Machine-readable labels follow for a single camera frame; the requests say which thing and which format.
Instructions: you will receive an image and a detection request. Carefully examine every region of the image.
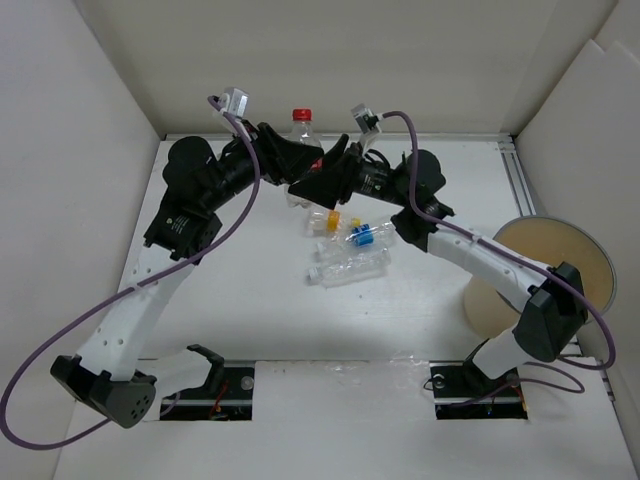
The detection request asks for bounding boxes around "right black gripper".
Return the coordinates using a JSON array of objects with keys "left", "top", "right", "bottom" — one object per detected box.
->
[{"left": 289, "top": 133, "right": 412, "bottom": 208}]

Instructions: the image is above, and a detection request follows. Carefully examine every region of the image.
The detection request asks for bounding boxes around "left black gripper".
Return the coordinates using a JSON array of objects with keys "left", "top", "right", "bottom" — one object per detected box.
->
[{"left": 201, "top": 120, "right": 323, "bottom": 212}]

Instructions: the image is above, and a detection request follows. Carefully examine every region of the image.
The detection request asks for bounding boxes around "red cap labelled bottle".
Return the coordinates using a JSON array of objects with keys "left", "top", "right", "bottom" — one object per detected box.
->
[{"left": 284, "top": 107, "right": 321, "bottom": 209}]

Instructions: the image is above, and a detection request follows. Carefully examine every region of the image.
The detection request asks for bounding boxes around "yellow cap small bottle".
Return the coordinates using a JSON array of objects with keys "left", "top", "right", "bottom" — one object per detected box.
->
[{"left": 307, "top": 209, "right": 362, "bottom": 235}]

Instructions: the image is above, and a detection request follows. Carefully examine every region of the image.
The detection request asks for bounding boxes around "blue label crushed bottle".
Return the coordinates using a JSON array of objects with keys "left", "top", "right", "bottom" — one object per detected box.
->
[{"left": 315, "top": 218, "right": 396, "bottom": 260}]

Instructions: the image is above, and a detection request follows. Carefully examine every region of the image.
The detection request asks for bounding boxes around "large clear bottle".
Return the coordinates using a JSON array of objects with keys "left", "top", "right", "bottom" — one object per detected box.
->
[{"left": 306, "top": 247, "right": 391, "bottom": 288}]

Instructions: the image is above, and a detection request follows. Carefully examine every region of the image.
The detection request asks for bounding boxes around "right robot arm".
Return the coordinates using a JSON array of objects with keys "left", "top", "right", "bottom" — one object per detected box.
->
[{"left": 289, "top": 137, "right": 588, "bottom": 395}]

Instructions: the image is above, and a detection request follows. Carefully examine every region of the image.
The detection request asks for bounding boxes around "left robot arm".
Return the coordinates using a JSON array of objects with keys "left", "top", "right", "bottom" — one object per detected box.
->
[{"left": 51, "top": 123, "right": 324, "bottom": 429}]

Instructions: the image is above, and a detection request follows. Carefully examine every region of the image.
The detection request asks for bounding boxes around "beige round bin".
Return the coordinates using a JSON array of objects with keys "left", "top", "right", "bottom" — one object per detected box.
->
[{"left": 463, "top": 216, "right": 616, "bottom": 339}]

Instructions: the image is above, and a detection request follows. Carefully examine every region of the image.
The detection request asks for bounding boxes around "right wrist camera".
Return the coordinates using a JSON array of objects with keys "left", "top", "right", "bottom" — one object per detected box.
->
[{"left": 351, "top": 104, "right": 382, "bottom": 150}]

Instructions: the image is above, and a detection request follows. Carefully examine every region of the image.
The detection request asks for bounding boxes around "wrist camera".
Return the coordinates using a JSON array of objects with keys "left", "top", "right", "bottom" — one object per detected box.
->
[
  {"left": 217, "top": 87, "right": 249, "bottom": 119},
  {"left": 351, "top": 104, "right": 382, "bottom": 150}
]

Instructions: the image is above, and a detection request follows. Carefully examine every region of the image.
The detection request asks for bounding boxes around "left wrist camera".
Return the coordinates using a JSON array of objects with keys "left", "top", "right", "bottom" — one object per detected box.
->
[{"left": 217, "top": 87, "right": 249, "bottom": 119}]

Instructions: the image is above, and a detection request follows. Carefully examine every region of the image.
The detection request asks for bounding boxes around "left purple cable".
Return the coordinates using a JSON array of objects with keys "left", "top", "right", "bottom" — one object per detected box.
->
[{"left": 0, "top": 94, "right": 262, "bottom": 448}]

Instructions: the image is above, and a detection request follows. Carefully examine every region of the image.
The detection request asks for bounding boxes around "purple cable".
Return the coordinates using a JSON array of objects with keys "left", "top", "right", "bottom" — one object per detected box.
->
[
  {"left": 372, "top": 110, "right": 617, "bottom": 409},
  {"left": 0, "top": 94, "right": 262, "bottom": 448}
]

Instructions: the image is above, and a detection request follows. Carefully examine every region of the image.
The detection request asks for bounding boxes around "aluminium rail right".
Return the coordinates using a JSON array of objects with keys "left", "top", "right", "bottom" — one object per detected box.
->
[{"left": 498, "top": 134, "right": 535, "bottom": 216}]

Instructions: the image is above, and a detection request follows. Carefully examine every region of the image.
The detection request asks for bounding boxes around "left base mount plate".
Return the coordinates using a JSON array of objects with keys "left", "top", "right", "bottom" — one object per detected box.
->
[{"left": 159, "top": 362, "right": 255, "bottom": 422}]

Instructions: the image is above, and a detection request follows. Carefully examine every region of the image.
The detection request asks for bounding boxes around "base mount plate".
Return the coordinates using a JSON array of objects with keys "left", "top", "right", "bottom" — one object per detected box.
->
[
  {"left": 159, "top": 362, "right": 255, "bottom": 422},
  {"left": 423, "top": 361, "right": 528, "bottom": 420}
]

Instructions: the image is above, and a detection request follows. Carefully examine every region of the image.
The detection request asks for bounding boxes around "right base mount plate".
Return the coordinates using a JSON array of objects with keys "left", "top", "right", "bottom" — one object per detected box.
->
[{"left": 423, "top": 361, "right": 528, "bottom": 420}]

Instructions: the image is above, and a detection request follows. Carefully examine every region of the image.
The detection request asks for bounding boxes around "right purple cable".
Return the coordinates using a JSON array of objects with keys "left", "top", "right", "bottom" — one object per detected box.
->
[{"left": 372, "top": 110, "right": 617, "bottom": 409}]

